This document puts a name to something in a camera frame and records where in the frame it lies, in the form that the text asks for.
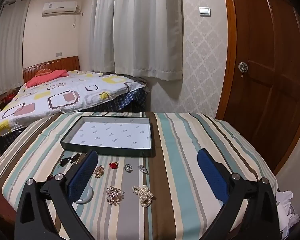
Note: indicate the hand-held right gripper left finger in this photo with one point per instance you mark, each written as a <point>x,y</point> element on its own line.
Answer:
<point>81,177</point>

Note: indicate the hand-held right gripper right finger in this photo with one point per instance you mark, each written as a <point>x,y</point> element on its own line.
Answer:
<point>212,175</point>

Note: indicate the white bangle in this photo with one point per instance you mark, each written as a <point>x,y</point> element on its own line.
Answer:
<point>88,193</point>

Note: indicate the black hair clip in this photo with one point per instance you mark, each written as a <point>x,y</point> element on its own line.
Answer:
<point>65,160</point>

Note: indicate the red and gold ornament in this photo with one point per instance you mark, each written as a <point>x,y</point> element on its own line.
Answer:
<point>113,165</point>

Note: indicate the rose gold pearl brooch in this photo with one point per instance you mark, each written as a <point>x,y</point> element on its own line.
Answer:
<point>113,195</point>

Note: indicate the green box with white lining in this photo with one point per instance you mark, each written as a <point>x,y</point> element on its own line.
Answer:
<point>110,135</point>

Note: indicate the silver rhinestone hair clip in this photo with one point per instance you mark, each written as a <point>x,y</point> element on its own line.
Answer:
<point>143,169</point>

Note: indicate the pearl bead cluster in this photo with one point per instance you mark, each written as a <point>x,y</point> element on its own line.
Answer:
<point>143,196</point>

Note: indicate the striped tablecloth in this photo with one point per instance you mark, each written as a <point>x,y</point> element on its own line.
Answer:
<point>185,180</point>

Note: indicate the dark red clutter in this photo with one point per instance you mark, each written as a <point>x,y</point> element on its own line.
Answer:
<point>8,97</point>

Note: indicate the pile of white paper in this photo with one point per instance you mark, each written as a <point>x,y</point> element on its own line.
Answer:
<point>286,210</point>

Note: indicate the pink pillow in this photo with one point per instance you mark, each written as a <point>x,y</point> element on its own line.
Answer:
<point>50,78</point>

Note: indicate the red round cushion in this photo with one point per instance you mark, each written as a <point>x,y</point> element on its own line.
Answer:
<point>43,72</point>

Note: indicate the white patterned bed blanket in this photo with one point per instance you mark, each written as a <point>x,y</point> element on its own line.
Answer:
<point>65,87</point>

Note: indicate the blue plaid bed sheet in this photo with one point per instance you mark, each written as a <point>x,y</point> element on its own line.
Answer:
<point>130,101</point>

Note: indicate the narrow white curtain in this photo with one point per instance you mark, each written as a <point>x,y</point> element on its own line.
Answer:
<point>7,50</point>

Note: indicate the wooden headboard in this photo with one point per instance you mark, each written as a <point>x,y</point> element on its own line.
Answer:
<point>65,63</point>

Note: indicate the metal door lock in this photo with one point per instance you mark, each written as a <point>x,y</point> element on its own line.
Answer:
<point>243,67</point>

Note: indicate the brown wooden door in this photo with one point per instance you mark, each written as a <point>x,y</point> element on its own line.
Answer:
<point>265,55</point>

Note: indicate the white air conditioner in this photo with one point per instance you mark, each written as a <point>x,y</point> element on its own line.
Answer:
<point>60,8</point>

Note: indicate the wide white curtain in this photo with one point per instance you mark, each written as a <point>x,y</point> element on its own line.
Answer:
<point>140,30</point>

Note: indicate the wall light switch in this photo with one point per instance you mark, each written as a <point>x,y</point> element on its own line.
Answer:
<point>205,11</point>

